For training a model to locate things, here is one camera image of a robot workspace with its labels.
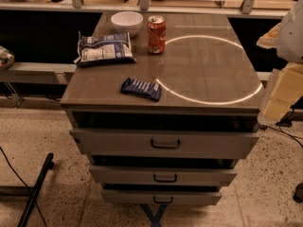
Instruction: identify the bottom grey drawer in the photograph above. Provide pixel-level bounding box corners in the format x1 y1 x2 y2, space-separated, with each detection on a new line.
101 190 222 205

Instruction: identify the grey metal side rail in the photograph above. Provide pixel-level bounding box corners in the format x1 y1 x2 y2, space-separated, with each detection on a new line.
0 62 76 84

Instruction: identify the middle grey drawer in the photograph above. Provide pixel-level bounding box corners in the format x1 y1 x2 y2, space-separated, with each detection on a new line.
89 166 236 186

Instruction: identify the orange soda can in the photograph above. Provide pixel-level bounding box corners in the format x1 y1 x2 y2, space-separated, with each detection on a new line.
147 15 167 54

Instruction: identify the top grey drawer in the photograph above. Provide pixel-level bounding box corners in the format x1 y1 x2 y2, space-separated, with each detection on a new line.
70 128 258 159

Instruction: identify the blue rxbar snack bar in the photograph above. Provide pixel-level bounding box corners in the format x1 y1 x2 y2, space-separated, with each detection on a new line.
120 78 161 101

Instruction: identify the grey drawer cabinet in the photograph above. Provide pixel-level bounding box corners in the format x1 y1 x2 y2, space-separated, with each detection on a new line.
61 13 264 192

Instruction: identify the grey drawer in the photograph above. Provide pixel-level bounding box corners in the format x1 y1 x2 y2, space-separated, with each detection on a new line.
89 166 236 186
70 128 258 159
101 190 222 205

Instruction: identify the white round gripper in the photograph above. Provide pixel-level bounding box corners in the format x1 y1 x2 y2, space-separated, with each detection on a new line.
257 0 303 126

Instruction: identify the blue white chip bag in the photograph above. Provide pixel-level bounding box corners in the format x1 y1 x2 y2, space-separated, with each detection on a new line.
74 32 136 68

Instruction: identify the round tray at left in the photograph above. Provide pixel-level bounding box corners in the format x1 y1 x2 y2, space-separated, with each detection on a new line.
0 45 15 70

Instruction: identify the white ceramic bowl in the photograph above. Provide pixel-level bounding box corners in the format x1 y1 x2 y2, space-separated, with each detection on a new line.
111 11 143 37

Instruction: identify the black metal floor bar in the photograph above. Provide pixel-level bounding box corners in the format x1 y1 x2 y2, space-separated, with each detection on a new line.
17 153 54 227

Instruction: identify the black floor cable right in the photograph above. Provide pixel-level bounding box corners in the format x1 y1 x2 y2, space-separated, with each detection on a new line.
260 109 303 149

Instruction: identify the black floor cable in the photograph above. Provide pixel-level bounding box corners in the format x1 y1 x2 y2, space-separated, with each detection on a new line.
260 109 303 149
0 146 48 227

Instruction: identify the black floor cable left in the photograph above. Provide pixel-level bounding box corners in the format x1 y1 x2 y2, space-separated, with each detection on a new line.
0 146 48 227

